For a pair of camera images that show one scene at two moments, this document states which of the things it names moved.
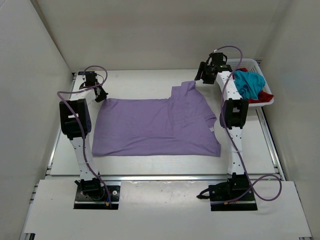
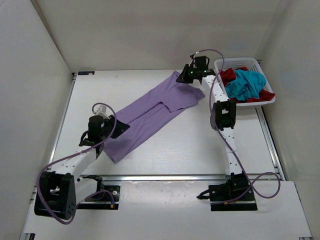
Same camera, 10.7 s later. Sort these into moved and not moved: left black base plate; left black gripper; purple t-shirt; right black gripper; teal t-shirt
Moved: right black gripper; left black gripper; purple t-shirt
Not moved: left black base plate; teal t-shirt
